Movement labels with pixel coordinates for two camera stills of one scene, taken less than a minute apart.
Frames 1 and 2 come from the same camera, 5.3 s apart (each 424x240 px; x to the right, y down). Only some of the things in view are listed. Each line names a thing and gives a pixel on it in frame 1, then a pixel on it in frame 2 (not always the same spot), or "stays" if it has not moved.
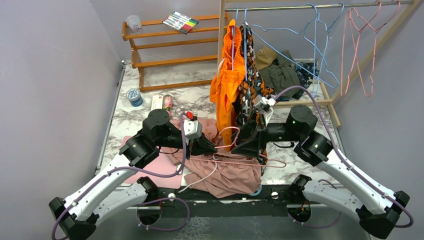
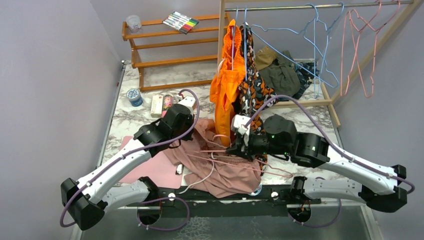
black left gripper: [199, 146] → [188, 136]
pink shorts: [220, 174] stays
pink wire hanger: [283, 165] → [218, 151]
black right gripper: [251, 146] stays
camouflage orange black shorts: [252, 85] stays
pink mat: [166, 163] stays
